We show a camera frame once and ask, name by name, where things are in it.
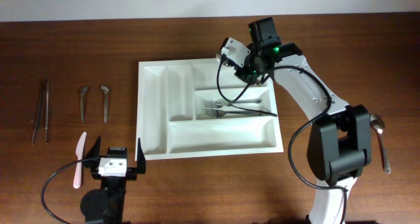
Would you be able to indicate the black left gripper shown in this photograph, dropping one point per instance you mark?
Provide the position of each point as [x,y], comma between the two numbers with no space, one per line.
[132,172]

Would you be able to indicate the small steel spoon right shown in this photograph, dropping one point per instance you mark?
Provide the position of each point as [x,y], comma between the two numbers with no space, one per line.
[106,93]

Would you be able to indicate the small steel spoon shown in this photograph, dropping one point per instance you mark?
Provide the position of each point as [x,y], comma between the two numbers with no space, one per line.
[82,93]
[106,93]

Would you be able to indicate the white cutlery tray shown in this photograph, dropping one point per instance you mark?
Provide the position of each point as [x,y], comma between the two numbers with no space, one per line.
[170,118]

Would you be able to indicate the steel table knife inner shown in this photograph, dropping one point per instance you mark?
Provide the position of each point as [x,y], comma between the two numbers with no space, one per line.
[47,103]

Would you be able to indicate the small steel spoon left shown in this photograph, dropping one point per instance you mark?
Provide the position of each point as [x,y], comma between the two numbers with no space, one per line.
[82,93]

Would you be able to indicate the black-handled steel fork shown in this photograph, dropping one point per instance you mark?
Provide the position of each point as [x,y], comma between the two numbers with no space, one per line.
[252,110]

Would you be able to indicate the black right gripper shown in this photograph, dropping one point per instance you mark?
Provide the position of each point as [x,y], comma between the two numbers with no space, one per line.
[249,75]

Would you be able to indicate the pink plastic knife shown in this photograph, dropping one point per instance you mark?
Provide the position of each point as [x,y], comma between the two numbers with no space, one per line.
[78,177]

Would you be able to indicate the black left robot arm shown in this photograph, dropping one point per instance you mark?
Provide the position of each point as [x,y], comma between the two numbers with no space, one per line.
[105,205]

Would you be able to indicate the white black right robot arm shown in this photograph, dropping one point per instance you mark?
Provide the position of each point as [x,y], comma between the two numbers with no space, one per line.
[339,146]

